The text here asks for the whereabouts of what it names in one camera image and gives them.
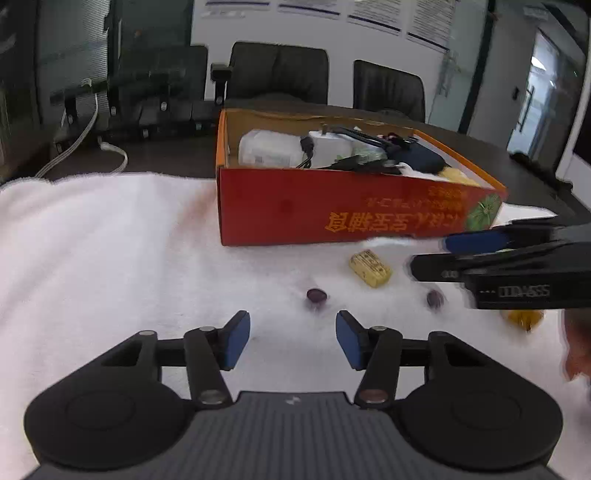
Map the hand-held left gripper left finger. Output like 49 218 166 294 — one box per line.
99 310 252 409

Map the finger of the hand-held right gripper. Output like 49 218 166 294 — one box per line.
406 244 555 283
441 218 561 254

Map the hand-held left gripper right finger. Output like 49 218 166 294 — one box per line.
335 310 485 410

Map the yellow snack packet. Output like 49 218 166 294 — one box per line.
348 249 393 289

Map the orange cardboard box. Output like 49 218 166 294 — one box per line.
215 108 509 247

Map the white power adapter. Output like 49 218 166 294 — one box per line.
307 130 354 169

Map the dark wooden desktop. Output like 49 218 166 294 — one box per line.
0 95 591 217

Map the person's right hand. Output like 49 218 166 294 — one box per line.
561 309 591 381

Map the yellow wrapped candy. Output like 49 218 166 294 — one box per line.
503 310 546 332

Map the dark blue pouch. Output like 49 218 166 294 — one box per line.
394 143 444 175

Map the white towel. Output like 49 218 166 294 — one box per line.
0 172 591 480

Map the black office chair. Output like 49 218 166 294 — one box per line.
228 41 329 104
353 60 426 123
108 44 208 107

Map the white tissue packet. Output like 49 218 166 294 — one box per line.
238 130 305 168

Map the metal door handle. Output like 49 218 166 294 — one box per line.
517 85 536 134

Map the black cable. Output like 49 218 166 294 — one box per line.
298 124 419 175

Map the white cable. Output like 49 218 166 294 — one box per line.
34 80 100 178
97 138 129 175

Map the white wall poster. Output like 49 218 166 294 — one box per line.
347 0 402 33
406 0 451 51
277 0 342 14

